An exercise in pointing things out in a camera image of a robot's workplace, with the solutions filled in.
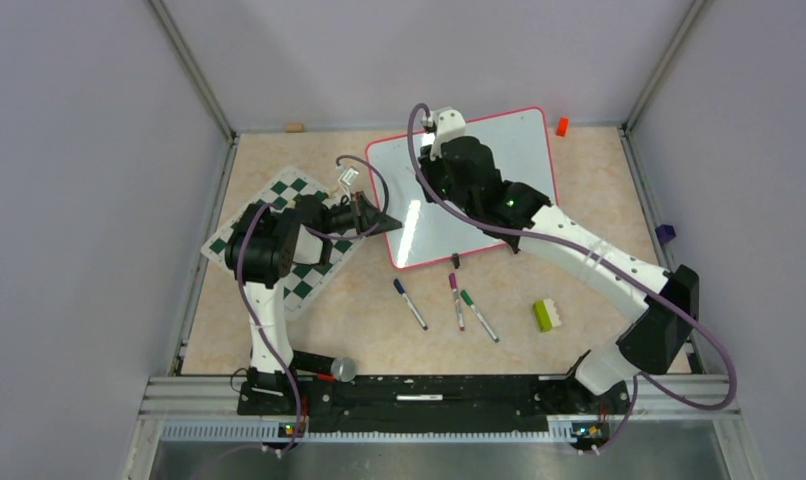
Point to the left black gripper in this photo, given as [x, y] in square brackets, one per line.
[365, 215]

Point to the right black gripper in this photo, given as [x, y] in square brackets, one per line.
[429, 166]

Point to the pink-framed whiteboard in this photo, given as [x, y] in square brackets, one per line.
[520, 143]

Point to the black microphone silver head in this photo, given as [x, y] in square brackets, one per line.
[341, 369]

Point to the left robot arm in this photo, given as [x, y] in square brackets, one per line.
[264, 246]

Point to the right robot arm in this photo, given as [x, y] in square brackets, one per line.
[659, 304]

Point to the orange block behind whiteboard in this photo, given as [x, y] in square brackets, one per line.
[562, 127]

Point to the blue-capped marker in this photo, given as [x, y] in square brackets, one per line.
[410, 304]

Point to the green-capped marker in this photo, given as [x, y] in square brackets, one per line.
[480, 316]

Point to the purple-capped marker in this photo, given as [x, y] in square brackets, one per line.
[457, 301]

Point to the green white toy block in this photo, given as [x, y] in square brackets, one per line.
[546, 315]

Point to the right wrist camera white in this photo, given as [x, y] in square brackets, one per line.
[444, 125]

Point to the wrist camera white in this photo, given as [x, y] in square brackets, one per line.
[348, 177]
[444, 125]

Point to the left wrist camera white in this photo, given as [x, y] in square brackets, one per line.
[348, 177]

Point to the wooden block at wall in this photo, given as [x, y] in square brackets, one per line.
[294, 128]

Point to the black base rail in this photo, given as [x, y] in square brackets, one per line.
[433, 404]

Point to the purple clip on frame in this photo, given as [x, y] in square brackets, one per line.
[665, 233]

